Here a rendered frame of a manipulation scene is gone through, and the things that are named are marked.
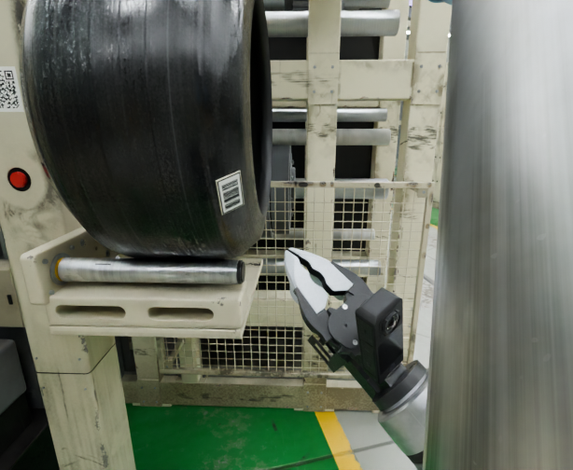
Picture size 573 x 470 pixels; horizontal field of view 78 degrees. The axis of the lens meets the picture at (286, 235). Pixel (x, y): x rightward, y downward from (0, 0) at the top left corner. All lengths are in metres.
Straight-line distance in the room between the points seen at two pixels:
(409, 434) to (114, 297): 0.52
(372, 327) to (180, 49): 0.38
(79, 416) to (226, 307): 0.53
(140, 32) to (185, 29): 0.05
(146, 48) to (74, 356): 0.69
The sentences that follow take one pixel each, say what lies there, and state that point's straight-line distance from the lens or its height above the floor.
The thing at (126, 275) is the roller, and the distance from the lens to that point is 0.71.
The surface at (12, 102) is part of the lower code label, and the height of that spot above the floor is 1.20.
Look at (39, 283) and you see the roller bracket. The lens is 0.76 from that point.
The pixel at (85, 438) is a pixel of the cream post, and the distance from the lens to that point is 1.11.
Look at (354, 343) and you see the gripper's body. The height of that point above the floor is 0.93.
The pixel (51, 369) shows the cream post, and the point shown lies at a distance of 1.01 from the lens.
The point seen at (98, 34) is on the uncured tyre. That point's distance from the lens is 0.54.
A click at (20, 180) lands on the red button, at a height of 1.06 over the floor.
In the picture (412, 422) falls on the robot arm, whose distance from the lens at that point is 0.43.
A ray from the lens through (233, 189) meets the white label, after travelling 0.52.
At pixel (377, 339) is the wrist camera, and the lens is 0.37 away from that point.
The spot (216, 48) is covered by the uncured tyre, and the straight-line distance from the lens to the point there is 0.50.
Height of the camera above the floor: 1.16
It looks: 17 degrees down
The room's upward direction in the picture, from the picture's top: straight up
